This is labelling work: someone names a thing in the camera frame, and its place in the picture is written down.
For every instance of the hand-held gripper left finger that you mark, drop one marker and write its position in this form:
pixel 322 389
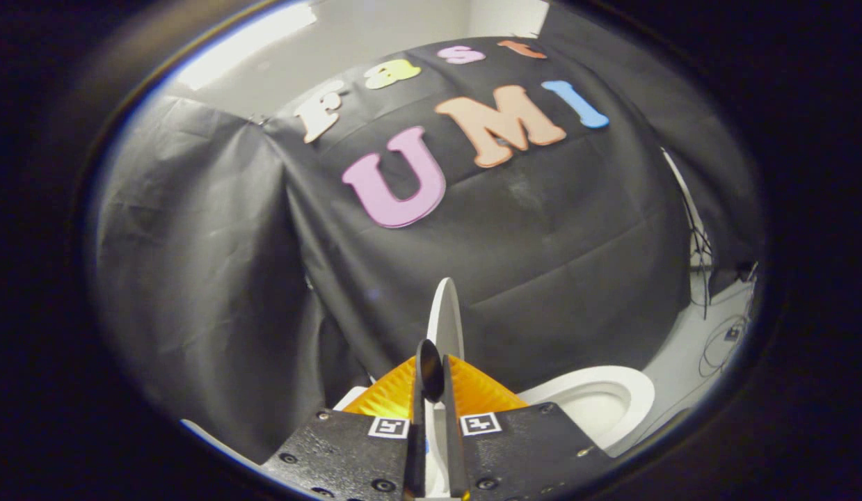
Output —
pixel 418 431

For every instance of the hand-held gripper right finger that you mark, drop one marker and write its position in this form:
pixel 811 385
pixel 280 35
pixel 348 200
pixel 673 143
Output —
pixel 455 431

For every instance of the white toilet lid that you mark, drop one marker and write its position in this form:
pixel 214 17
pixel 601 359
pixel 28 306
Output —
pixel 446 316

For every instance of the white toilet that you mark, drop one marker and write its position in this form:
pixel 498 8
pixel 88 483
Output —
pixel 636 403

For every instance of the black backdrop cloth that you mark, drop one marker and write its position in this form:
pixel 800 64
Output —
pixel 542 264

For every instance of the small dark floor device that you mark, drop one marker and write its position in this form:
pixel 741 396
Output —
pixel 733 333

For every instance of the black tripod stand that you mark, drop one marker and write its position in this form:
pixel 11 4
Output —
pixel 698 236

